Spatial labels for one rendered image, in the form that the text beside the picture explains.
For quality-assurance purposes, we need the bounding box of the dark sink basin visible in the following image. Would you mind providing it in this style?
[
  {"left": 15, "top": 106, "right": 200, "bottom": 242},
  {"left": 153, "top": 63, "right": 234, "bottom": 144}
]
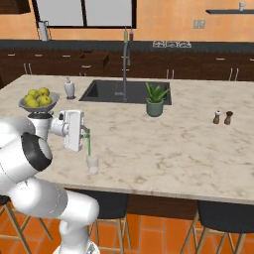
[{"left": 78, "top": 78, "right": 173, "bottom": 106}]

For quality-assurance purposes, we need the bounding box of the grey wall socket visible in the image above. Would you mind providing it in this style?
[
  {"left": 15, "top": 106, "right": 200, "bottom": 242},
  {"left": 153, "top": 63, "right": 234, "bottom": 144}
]
[{"left": 192, "top": 19, "right": 206, "bottom": 30}]

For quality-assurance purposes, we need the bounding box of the dark wall shelf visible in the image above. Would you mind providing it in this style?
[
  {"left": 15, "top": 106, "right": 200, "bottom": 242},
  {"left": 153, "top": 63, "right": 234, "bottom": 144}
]
[{"left": 204, "top": 9, "right": 254, "bottom": 15}]

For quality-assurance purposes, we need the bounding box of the black framed window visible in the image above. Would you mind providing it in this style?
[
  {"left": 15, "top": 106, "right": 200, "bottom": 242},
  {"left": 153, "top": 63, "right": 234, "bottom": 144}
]
[{"left": 31, "top": 0, "right": 138, "bottom": 30}]

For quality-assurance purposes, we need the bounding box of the green plant in grey pot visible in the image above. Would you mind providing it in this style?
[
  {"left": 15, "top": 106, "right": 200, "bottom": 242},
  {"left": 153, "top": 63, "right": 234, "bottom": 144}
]
[{"left": 145, "top": 81, "right": 171, "bottom": 118}]

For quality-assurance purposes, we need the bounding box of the grey fruit bowl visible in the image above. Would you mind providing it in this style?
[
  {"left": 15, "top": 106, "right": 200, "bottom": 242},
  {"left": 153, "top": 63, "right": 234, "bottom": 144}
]
[{"left": 18, "top": 91, "right": 61, "bottom": 114}]

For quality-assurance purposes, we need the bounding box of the open dark wood drawer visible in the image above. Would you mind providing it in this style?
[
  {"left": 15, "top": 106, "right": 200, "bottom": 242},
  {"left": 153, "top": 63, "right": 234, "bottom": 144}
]
[{"left": 75, "top": 52, "right": 110, "bottom": 77}]

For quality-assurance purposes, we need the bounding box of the grey tall tap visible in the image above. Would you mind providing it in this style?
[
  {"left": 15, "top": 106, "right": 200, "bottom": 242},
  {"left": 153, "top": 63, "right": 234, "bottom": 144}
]
[{"left": 121, "top": 27, "right": 132, "bottom": 102}]

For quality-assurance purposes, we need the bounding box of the white paper towel holder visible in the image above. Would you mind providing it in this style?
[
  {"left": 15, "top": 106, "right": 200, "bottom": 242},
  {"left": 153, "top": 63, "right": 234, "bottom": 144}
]
[{"left": 37, "top": 20, "right": 51, "bottom": 42}]

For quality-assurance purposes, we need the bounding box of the green apple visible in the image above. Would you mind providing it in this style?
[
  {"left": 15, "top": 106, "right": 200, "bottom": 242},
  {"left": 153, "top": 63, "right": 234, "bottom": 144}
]
[
  {"left": 26, "top": 99, "right": 41, "bottom": 109},
  {"left": 27, "top": 88, "right": 41, "bottom": 99},
  {"left": 38, "top": 86, "right": 51, "bottom": 97},
  {"left": 38, "top": 95, "right": 53, "bottom": 107},
  {"left": 23, "top": 94, "right": 36, "bottom": 104}
]

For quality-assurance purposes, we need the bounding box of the white wire stand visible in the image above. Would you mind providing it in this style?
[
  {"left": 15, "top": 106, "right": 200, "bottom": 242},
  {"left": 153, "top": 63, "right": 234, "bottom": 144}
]
[{"left": 152, "top": 40, "right": 192, "bottom": 50}]

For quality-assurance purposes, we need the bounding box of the black stool with wooden legs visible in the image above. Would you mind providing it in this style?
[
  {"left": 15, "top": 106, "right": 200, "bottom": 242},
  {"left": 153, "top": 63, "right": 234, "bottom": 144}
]
[
  {"left": 180, "top": 199, "right": 254, "bottom": 254},
  {"left": 0, "top": 194, "right": 54, "bottom": 254},
  {"left": 76, "top": 190, "right": 131, "bottom": 254}
]

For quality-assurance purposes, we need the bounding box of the dark wall cupboard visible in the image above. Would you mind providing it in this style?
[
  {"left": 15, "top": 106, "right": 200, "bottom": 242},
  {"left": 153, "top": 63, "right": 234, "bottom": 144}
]
[{"left": 0, "top": 0, "right": 32, "bottom": 15}]

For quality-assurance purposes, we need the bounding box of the dark wood cupboard run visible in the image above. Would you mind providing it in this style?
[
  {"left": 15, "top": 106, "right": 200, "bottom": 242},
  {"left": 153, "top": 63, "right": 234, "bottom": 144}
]
[{"left": 0, "top": 48, "right": 254, "bottom": 87}]

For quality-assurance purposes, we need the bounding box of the white soap dispenser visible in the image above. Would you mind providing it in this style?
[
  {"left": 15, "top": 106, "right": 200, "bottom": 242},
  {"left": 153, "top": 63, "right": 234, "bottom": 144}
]
[{"left": 63, "top": 76, "right": 76, "bottom": 100}]

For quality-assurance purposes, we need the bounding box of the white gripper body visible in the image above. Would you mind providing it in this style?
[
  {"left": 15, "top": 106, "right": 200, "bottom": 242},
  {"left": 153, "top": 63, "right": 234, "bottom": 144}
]
[{"left": 63, "top": 109, "right": 85, "bottom": 153}]

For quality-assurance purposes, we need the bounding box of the clear glass cup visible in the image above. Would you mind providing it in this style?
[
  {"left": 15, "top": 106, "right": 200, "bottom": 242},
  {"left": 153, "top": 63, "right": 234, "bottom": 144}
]
[{"left": 85, "top": 153, "right": 100, "bottom": 175}]

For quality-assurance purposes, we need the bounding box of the brown shaker with white cap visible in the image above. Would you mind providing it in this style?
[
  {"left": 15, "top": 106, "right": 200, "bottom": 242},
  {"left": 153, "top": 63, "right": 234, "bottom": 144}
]
[{"left": 212, "top": 109, "right": 222, "bottom": 125}]

